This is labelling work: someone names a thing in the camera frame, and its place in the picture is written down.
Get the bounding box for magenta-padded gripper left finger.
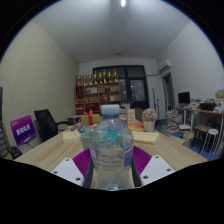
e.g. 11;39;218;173
51;147;95;190

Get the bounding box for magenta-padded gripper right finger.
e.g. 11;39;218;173
131;145;176;188

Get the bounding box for clear plastic water bottle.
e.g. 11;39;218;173
89;104;135;191

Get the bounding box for pale yellow notebook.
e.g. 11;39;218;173
62;129;82;144

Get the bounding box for beige notebook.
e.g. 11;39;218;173
131;130;160;145

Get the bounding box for blue colourful magazine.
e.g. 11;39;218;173
69;124;88;133

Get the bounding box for orange book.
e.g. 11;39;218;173
127;122;145;132

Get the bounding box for black office chair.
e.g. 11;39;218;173
33;108;69;143

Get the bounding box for pink flowers in white pot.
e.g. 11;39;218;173
141;108;159;133

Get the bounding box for stack of books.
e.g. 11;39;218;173
165;109;184;129

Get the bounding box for yellow gift box red ribbon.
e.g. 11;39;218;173
80;109;102;127

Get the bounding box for grey armchair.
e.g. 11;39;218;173
134;107;145;122

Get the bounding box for orange standing card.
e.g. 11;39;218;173
125;108;137;125

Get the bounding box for purple sign board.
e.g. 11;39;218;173
9;114;37;147

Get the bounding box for brown wooden stool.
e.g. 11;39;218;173
193;124;213;148

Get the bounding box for black tripod stand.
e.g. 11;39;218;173
151;88;161;121

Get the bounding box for white round stool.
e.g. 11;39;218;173
203;128;220;155

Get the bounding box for striped grey chair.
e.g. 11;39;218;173
0;121;23;160

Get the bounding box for long wooden side desk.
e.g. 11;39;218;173
176;106;224;156

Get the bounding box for black computer monitor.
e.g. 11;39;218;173
177;91;191;105

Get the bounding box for wooden shelf unit with trophies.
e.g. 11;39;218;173
73;68;123;115

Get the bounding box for black framed glass door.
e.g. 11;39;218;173
92;64;150;111

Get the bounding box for white wall air conditioner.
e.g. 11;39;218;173
157;59;172;75

